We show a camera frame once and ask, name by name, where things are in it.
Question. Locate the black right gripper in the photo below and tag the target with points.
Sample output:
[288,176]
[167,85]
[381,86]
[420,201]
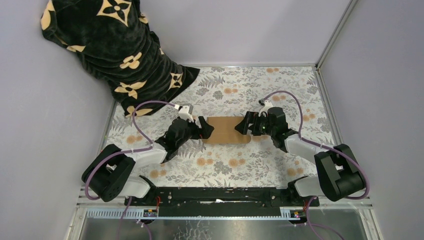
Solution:
[250,117]

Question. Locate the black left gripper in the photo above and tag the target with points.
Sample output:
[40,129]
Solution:
[202,133]

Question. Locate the brown cardboard box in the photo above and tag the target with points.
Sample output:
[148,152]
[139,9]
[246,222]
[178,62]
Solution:
[224,131]

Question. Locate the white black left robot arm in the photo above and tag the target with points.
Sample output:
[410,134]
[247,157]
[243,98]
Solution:
[109,175]

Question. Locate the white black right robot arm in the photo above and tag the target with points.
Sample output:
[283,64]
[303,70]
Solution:
[338,173]

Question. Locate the floral patterned table mat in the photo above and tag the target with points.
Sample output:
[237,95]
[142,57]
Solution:
[231,92]

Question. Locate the black floral plush blanket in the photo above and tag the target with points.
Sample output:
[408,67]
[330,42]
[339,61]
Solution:
[114,43]

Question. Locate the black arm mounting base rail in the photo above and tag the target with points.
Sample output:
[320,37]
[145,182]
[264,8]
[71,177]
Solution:
[230,197]

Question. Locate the white slotted cable duct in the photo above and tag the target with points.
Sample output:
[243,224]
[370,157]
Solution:
[204,212]

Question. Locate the aluminium frame post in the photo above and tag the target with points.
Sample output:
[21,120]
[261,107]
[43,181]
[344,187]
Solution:
[334,36]

